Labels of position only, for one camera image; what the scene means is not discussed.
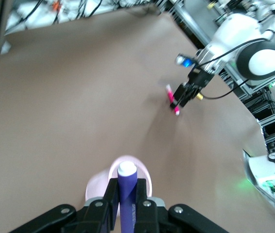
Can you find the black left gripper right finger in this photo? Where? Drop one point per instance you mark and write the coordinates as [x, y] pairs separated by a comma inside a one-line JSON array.
[[156, 218]]

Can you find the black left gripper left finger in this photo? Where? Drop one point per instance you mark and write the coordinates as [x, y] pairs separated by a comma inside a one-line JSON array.
[[91, 218]]

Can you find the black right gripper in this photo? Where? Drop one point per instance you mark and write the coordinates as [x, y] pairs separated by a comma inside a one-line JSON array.
[[200, 78]]

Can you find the pink highlighter pen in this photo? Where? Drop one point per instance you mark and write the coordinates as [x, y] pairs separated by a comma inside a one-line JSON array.
[[169, 93]]

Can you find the purple highlighter pen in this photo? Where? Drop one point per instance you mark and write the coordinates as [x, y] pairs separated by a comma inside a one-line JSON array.
[[126, 194]]

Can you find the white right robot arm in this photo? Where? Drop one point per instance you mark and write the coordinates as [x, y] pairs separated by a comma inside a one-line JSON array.
[[239, 34]]

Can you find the pink pen holder cup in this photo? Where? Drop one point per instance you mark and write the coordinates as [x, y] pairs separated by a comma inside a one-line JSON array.
[[98, 182]]

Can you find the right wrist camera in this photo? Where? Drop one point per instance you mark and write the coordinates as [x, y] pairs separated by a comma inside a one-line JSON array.
[[184, 61]]

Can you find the aluminium frame structure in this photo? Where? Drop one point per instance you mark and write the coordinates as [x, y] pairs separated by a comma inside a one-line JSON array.
[[190, 24]]

